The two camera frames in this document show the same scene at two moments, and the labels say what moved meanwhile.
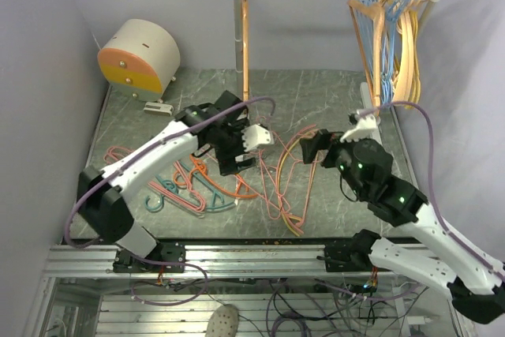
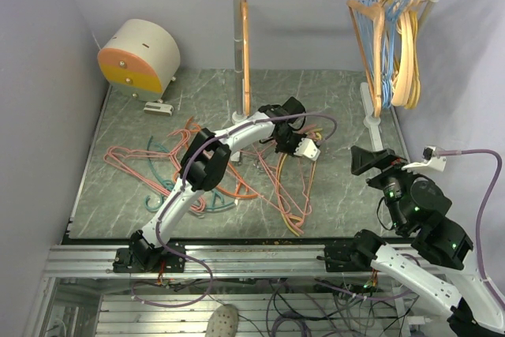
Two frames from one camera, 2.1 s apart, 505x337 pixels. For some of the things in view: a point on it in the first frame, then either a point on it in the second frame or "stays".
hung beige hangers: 409,86 stays
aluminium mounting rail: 200,260 stays
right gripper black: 323,140 to 362,159
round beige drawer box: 140,58 stays
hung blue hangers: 401,0 stays
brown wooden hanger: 245,46 stays
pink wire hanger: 271,178 to 304,217
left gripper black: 227,162 to 280,150
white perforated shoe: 223,322 stays
